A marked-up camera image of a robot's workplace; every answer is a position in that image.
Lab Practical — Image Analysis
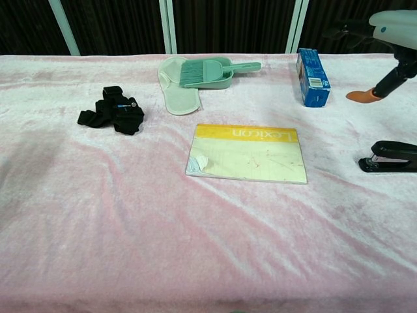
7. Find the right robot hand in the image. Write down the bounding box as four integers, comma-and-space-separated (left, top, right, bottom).
322, 8, 417, 104

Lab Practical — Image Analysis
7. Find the black stapler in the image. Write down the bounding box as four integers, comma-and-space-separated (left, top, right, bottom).
358, 140, 417, 173

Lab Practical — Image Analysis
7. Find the green hand brush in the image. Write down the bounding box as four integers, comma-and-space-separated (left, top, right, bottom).
179, 60, 262, 88

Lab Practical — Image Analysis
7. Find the blue cardboard box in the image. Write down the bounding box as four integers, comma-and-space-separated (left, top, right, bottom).
295, 48, 332, 108

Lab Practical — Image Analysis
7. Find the green plastic dustpan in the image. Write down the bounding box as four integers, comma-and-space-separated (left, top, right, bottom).
180, 57, 234, 91

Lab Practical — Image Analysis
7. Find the yellow Lexicon notepad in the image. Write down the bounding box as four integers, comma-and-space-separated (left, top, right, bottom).
184, 123, 308, 185

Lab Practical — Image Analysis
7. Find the white slipper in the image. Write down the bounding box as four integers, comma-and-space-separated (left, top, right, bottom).
157, 55, 203, 116

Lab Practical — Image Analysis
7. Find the pink plush table cloth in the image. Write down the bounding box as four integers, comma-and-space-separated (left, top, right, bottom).
0, 53, 417, 313

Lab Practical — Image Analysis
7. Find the white frame post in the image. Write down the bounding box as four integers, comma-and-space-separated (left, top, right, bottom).
48, 0, 81, 56
285, 0, 309, 55
158, 0, 179, 55

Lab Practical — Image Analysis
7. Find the black strap brace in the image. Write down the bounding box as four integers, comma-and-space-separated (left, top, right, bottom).
77, 85, 145, 136

